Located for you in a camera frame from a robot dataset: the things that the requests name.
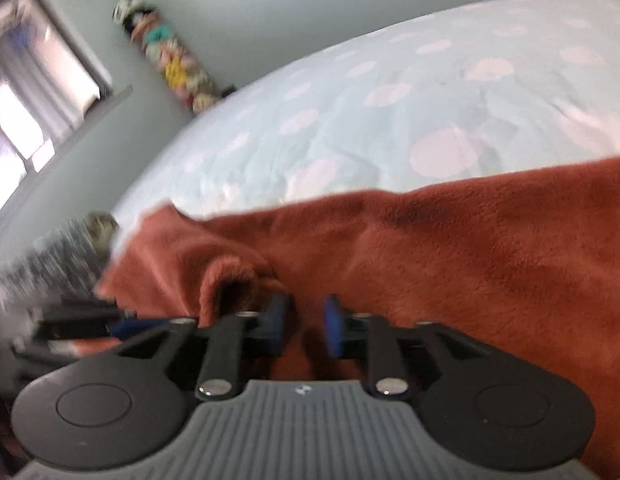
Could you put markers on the panda plush toy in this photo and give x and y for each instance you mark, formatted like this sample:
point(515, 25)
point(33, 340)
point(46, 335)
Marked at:
point(132, 12)

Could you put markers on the sliding window with sill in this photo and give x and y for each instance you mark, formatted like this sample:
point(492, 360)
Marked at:
point(90, 60)

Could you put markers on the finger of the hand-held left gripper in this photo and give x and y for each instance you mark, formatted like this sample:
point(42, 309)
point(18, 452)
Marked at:
point(132, 328)

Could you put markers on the grey curtain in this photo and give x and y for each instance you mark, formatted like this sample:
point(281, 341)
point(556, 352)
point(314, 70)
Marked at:
point(45, 85)

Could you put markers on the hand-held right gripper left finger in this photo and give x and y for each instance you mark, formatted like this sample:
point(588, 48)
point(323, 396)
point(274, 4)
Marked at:
point(277, 322)

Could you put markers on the grey camouflage garment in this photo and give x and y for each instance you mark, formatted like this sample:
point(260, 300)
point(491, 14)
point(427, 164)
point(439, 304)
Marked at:
point(50, 260)

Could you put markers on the clear tube of plush toys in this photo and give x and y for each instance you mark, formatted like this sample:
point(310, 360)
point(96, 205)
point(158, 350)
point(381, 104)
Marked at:
point(177, 67)

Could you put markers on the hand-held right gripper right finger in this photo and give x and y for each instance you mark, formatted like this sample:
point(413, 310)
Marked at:
point(333, 327)

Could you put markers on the rust orange fleece garment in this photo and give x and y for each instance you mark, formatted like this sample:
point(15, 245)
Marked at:
point(465, 270)

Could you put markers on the bed with polka dot sheet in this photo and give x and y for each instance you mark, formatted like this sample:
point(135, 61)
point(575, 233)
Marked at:
point(390, 110)

